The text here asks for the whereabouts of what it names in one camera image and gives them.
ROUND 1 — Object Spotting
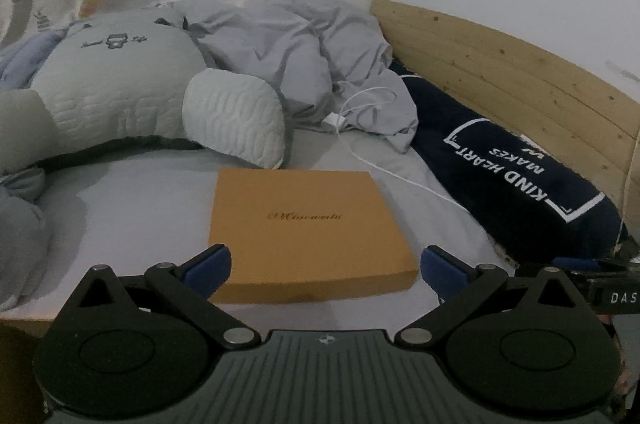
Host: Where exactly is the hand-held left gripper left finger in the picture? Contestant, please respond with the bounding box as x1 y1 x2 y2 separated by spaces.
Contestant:
75 244 260 351

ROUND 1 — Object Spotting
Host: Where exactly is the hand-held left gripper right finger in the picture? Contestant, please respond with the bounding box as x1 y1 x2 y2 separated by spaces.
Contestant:
396 245 584 351

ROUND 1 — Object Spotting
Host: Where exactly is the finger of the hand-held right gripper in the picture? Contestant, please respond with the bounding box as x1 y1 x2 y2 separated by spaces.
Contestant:
550 255 626 277

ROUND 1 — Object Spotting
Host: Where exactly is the brown cardboard box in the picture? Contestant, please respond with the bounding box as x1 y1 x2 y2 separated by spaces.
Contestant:
207 169 420 305

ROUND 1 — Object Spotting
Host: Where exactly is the grey bed sheet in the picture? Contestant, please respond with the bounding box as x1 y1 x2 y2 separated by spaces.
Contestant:
0 124 513 321

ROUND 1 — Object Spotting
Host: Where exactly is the navy printed bolster pillow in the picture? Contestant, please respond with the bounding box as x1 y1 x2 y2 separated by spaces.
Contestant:
387 57 629 266

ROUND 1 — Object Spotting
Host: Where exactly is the grey wrinkled cloth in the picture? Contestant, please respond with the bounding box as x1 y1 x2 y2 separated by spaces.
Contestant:
0 169 56 314

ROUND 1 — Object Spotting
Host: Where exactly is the wooden headboard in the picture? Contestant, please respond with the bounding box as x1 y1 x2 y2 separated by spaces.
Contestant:
370 0 640 257

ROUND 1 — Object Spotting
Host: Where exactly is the grey quilted plush cushion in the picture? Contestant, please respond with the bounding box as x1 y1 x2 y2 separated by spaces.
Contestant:
0 7 288 186

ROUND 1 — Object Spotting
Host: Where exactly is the grey crumpled duvet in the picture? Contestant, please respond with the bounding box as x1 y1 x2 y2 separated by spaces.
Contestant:
170 0 421 155

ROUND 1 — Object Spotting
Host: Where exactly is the light blue cloth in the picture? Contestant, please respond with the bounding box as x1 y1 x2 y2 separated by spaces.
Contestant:
0 32 68 94

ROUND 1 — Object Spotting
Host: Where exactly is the white charging cable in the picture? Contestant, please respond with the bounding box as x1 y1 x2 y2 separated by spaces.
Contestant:
334 73 501 251

